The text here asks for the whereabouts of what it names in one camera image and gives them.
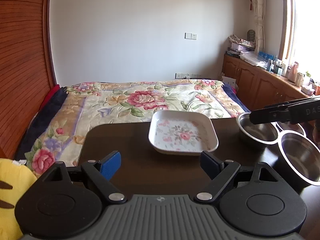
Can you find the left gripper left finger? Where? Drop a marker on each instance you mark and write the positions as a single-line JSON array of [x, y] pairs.
[[96, 176]]

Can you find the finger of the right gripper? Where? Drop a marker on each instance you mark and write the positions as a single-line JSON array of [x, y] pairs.
[[270, 114]]

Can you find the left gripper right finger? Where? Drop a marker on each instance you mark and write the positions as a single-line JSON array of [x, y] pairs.
[[221, 173]]

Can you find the medium steel bowl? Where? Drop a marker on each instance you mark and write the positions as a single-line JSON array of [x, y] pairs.
[[261, 134]]

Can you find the large steel bowl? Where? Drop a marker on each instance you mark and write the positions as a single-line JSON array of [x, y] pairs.
[[299, 158]]

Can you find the floral square plate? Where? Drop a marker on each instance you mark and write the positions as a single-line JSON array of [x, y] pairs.
[[182, 133]]

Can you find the small steel bowl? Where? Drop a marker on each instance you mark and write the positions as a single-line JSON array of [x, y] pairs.
[[283, 126]]

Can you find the wooden cabinet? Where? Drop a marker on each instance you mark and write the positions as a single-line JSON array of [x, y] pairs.
[[258, 88]]

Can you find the floral bed quilt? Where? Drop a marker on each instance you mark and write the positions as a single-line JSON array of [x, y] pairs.
[[90, 104]]

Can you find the white paper bag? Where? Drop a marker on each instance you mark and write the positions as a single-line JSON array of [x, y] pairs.
[[230, 81]]

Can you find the dark blue blanket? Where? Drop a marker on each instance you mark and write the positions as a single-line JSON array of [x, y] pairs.
[[41, 122]]

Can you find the yellow plush toy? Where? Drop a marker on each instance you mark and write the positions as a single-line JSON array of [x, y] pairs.
[[16, 179]]

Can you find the pile of folded cloth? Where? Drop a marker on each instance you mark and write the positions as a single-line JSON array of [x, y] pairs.
[[234, 39]]

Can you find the red cloth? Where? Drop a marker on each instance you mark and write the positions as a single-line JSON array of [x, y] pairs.
[[49, 96]]

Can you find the wooden slatted headboard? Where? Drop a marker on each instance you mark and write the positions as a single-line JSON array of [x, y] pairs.
[[27, 72]]

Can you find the patterned curtain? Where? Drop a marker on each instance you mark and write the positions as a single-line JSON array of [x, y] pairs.
[[259, 9]]

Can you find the wall power outlet strip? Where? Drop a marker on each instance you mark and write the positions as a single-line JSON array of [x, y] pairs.
[[187, 76]]

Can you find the wall light switch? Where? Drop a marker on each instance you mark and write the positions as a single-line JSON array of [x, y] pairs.
[[190, 36]]

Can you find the window frame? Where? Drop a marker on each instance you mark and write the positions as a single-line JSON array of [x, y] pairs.
[[286, 33]]

